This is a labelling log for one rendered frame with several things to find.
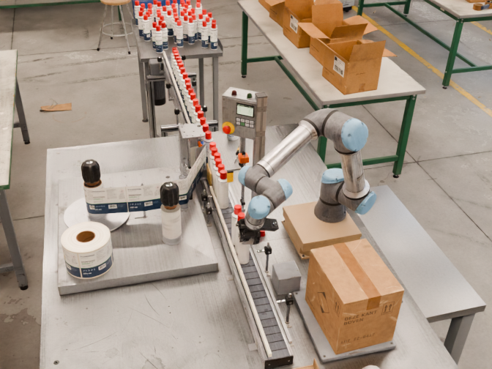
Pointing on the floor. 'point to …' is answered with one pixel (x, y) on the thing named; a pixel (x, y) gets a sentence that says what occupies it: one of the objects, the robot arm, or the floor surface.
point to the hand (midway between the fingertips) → (252, 239)
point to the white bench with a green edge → (10, 88)
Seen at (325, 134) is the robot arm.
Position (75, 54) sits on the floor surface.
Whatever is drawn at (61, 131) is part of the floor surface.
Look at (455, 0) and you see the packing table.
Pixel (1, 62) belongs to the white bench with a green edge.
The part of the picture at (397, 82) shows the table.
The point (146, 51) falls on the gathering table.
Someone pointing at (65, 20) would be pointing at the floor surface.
